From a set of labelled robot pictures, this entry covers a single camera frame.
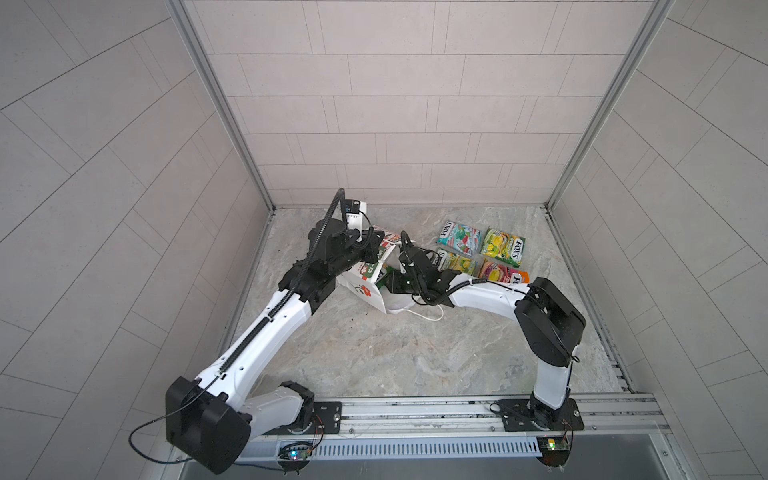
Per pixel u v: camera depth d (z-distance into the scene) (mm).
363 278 757
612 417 733
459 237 1049
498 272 937
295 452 645
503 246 1016
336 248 554
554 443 691
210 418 358
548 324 490
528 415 639
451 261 979
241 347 417
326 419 707
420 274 680
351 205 615
